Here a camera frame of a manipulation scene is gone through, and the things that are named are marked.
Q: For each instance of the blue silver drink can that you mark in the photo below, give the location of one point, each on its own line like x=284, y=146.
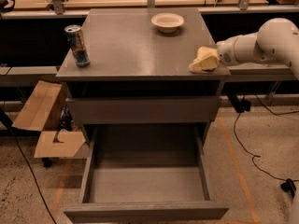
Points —
x=75, y=39

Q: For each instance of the black headphones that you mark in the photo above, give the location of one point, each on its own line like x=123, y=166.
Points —
x=7, y=5

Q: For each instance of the black caster foot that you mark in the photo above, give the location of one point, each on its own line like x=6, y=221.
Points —
x=288, y=186

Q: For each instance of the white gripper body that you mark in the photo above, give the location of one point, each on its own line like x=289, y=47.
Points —
x=225, y=52

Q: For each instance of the grey drawer cabinet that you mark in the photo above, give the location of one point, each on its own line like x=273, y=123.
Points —
x=138, y=74

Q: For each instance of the white paper bowl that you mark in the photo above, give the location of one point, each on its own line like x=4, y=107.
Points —
x=167, y=22

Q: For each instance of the open grey middle drawer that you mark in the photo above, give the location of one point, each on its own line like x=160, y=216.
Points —
x=145, y=172

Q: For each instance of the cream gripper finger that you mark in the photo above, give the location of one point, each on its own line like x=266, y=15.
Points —
x=202, y=51
x=205, y=64

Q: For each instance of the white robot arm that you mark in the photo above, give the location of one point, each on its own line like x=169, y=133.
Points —
x=277, y=41

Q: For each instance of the open cardboard box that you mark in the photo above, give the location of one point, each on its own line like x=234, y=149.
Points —
x=41, y=113

